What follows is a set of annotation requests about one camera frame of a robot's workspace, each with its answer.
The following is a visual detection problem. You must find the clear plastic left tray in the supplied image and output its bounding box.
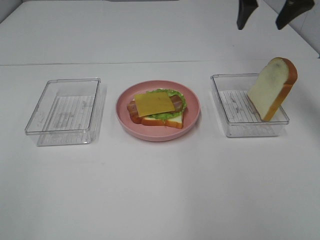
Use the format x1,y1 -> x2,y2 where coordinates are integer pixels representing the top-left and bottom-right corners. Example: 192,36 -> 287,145
24,78 -> 103,147

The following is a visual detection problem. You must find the bread slice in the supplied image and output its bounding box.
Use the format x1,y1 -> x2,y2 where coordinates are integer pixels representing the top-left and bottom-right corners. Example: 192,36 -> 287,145
137,112 -> 184,129
247,57 -> 298,122

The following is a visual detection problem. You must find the green lettuce leaf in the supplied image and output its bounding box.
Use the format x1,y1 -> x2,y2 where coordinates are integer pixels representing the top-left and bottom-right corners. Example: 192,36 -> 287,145
147,88 -> 187,112

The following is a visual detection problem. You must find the pink round plate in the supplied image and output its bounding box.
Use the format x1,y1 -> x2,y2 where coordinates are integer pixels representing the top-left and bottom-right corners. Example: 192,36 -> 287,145
115,80 -> 201,142

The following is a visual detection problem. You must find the clear plastic tray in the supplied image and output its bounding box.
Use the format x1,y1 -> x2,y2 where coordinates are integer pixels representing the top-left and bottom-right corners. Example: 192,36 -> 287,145
210,73 -> 290,138
24,78 -> 103,147

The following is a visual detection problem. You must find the bacon strip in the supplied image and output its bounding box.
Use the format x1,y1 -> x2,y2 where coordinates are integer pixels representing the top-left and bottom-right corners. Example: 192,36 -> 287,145
127,101 -> 184,124
126,94 -> 183,113

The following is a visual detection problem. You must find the clear plastic right tray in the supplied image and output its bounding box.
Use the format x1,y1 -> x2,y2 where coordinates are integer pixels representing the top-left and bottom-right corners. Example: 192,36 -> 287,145
210,73 -> 290,138

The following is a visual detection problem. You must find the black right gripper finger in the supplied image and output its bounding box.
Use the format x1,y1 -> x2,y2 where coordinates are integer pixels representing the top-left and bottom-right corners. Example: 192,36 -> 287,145
236,0 -> 258,30
275,0 -> 315,30

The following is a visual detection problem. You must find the yellow cheese slice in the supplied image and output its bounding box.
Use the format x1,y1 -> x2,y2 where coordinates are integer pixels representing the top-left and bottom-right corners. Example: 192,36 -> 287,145
134,91 -> 175,117

